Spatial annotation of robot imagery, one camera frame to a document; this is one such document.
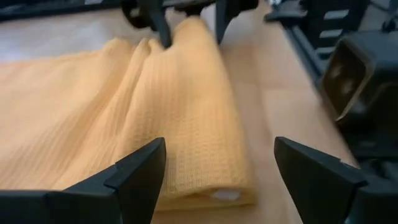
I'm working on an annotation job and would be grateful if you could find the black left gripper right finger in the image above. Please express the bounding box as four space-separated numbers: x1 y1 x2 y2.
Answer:
273 136 369 224

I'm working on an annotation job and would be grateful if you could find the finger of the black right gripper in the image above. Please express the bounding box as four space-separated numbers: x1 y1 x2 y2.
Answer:
145 0 174 50
215 0 238 45

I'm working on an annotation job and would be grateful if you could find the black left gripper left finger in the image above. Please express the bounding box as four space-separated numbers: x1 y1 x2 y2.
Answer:
46 137 167 224

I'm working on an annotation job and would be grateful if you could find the orange waffle weave towel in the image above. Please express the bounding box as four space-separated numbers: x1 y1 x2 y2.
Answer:
0 17 259 213

